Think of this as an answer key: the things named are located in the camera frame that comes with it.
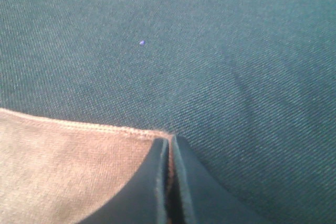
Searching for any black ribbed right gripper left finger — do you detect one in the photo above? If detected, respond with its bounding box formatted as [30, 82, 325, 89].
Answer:
[80, 138, 169, 224]

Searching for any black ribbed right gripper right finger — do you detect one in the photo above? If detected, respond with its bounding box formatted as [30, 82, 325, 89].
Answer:
[172, 136, 265, 223]

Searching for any brown towel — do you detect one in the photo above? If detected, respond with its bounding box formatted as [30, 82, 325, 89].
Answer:
[1, 109, 173, 223]

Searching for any black fabric table cloth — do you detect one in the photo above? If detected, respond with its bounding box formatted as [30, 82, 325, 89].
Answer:
[1, 0, 335, 223]

